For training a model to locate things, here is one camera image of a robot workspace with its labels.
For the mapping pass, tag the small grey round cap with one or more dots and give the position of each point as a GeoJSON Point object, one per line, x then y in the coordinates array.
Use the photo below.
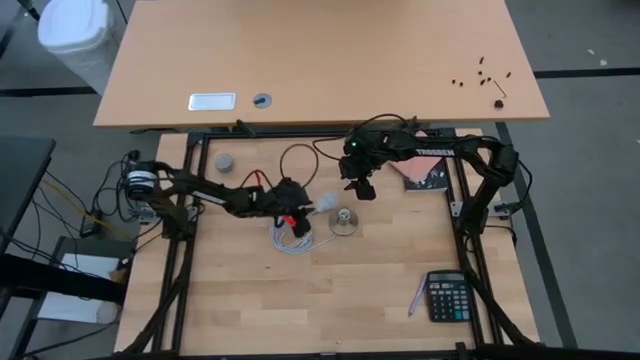
{"type": "Point", "coordinates": [224, 163]}

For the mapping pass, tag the black power adapter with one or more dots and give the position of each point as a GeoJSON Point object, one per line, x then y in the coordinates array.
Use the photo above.
{"type": "Point", "coordinates": [91, 225]}

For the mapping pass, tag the black allen key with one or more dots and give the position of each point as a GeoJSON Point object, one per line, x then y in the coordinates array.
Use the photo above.
{"type": "Point", "coordinates": [500, 89]}

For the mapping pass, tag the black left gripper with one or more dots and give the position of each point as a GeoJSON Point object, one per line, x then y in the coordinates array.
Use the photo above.
{"type": "Point", "coordinates": [287, 207]}

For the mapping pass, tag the white trash bin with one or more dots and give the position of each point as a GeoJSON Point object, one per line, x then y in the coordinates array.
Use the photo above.
{"type": "Point", "coordinates": [75, 30]}

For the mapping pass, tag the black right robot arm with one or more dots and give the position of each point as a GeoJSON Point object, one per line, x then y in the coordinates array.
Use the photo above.
{"type": "Point", "coordinates": [435, 150]}

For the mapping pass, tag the black book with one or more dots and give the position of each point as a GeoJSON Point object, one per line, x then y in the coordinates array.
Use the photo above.
{"type": "Point", "coordinates": [425, 186]}

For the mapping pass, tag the white lightbulb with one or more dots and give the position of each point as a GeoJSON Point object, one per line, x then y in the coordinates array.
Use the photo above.
{"type": "Point", "coordinates": [327, 202]}

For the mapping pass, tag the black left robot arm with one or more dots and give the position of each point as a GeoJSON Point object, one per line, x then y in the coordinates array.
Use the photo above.
{"type": "Point", "coordinates": [210, 192]}

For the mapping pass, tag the black side desk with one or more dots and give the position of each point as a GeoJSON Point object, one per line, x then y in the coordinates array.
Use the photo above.
{"type": "Point", "coordinates": [20, 170]}

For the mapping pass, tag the purple pen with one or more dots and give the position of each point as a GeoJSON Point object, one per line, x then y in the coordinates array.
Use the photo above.
{"type": "Point", "coordinates": [416, 297]}

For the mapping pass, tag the black calculator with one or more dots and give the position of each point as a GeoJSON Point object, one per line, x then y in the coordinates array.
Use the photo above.
{"type": "Point", "coordinates": [449, 297]}

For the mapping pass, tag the white floor box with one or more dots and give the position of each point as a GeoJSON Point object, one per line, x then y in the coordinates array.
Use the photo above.
{"type": "Point", "coordinates": [75, 290]}

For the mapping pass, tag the small black knob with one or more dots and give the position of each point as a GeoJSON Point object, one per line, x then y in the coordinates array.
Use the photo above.
{"type": "Point", "coordinates": [498, 104]}

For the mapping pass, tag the metal lamp socket base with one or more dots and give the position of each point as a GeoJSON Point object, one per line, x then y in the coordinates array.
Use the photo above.
{"type": "Point", "coordinates": [344, 222]}

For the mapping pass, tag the black aluminium table frame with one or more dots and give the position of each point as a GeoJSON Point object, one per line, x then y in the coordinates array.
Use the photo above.
{"type": "Point", "coordinates": [192, 150]}

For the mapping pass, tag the beige wooden desk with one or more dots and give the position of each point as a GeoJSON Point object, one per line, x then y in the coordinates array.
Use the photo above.
{"type": "Point", "coordinates": [325, 50]}

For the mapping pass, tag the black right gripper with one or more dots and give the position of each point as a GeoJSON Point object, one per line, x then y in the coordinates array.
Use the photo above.
{"type": "Point", "coordinates": [362, 155]}

